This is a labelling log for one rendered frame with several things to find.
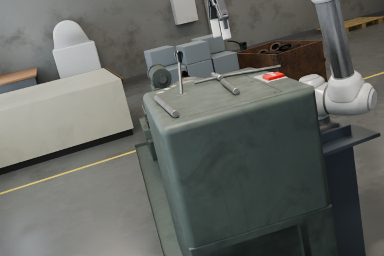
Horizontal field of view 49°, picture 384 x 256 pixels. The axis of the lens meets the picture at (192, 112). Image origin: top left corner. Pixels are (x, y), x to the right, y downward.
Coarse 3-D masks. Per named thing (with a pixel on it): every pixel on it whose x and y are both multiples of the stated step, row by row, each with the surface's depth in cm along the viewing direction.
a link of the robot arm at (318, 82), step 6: (300, 78) 218; (306, 78) 213; (312, 78) 212; (318, 78) 212; (312, 84) 210; (318, 84) 210; (324, 84) 211; (318, 90) 209; (324, 90) 208; (318, 96) 208; (318, 102) 209; (318, 108) 210; (324, 108) 208; (318, 114) 213; (324, 114) 212
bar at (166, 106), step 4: (156, 96) 150; (156, 100) 147; (160, 100) 143; (164, 100) 142; (160, 104) 141; (164, 104) 136; (168, 104) 135; (164, 108) 135; (168, 108) 130; (172, 108) 128; (168, 112) 130; (172, 112) 125; (176, 112) 125; (176, 116) 126
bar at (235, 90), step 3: (222, 78) 155; (222, 81) 152; (225, 81) 149; (228, 81) 149; (222, 84) 152; (225, 84) 147; (228, 84) 144; (231, 84) 143; (228, 87) 143; (231, 87) 139; (234, 87) 137; (231, 90) 138; (234, 90) 136; (237, 90) 136; (234, 93) 136; (237, 93) 136
